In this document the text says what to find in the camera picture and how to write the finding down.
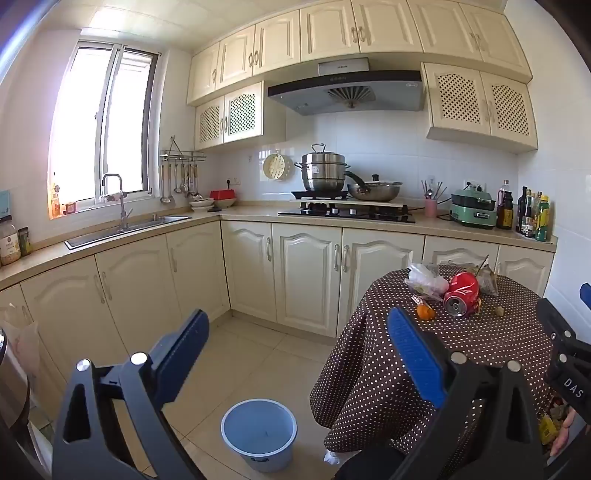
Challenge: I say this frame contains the green electric cooker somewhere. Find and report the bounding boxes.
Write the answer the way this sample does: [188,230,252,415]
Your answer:
[449,184,498,229]

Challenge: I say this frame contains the white plastic bag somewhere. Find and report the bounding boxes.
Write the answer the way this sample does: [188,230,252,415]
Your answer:
[404,263,450,301]

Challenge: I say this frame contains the blue plastic bucket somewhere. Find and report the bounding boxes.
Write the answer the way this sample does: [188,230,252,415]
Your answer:
[221,399,298,472]

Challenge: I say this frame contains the brown polka-dot tablecloth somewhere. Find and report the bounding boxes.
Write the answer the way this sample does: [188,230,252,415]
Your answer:
[309,264,570,455]

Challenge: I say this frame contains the stainless steel sink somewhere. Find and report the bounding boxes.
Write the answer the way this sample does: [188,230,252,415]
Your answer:
[65,215,192,251]

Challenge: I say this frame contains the row of hanging utensils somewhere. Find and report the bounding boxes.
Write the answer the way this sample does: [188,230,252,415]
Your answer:
[160,161,204,204]

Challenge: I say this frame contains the black gas stove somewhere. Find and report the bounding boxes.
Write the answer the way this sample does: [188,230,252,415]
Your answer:
[278,199,416,224]

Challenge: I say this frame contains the large jar with label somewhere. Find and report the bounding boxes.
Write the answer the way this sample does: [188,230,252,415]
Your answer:
[0,215,20,266]

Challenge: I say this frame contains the cream lattice door cabinet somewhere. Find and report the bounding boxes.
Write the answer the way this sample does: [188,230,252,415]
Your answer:
[422,62,539,154]
[194,80,287,151]

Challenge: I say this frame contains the bundle of chopsticks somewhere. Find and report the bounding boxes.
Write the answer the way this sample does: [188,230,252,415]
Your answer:
[420,179,448,201]

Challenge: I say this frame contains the person's right hand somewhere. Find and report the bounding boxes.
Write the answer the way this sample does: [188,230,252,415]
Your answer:
[551,407,579,459]

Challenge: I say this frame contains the cream upper cabinets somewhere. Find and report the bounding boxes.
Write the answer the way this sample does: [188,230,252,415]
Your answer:
[186,0,534,107]

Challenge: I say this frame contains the cream cabinets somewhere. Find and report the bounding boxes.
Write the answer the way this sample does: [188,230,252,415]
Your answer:
[186,0,534,107]
[0,219,555,416]

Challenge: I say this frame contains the metal wall utensil rack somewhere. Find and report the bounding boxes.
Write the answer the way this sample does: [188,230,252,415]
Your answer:
[159,136,207,163]

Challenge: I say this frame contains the grey range hood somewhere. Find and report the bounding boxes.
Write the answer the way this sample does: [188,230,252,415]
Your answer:
[267,58,426,116]

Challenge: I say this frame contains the crushed red drink can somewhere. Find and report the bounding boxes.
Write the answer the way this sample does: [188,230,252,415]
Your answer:
[443,271,482,317]

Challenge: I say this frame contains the cream lower cabinets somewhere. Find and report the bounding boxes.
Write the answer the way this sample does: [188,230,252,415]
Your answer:
[0,219,555,416]

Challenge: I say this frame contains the sliding window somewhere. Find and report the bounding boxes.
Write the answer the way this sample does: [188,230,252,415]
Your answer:
[48,41,160,217]

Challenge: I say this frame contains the green yellow bottle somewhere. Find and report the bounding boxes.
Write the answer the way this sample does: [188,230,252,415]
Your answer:
[536,195,551,243]

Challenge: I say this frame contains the large dark sauce bottle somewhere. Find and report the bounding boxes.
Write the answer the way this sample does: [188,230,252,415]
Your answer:
[496,180,515,230]

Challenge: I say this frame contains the stainless steel steamer pot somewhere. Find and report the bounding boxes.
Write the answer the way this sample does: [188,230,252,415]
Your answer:
[294,143,351,192]

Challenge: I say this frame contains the round pale steamer rack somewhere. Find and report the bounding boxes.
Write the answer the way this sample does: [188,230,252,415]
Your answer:
[262,150,295,182]

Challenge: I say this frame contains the slim dark bottle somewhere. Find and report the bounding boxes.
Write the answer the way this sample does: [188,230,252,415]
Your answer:
[517,186,530,234]

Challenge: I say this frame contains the steel kitchen faucet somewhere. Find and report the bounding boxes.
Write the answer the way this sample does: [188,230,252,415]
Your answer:
[100,174,134,232]

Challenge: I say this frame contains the yellow packet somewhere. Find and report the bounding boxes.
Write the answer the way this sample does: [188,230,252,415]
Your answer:
[539,413,558,446]

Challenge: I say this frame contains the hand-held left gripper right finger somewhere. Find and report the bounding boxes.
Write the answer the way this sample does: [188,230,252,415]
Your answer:
[335,306,546,480]

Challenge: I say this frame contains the clear plastic wrapper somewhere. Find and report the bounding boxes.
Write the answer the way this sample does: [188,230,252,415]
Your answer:
[462,261,499,297]

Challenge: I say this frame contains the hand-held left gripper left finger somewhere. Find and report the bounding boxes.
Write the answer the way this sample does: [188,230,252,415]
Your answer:
[52,309,211,480]

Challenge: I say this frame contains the steel wok with lid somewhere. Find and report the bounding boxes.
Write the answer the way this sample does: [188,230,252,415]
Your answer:
[344,172,403,202]

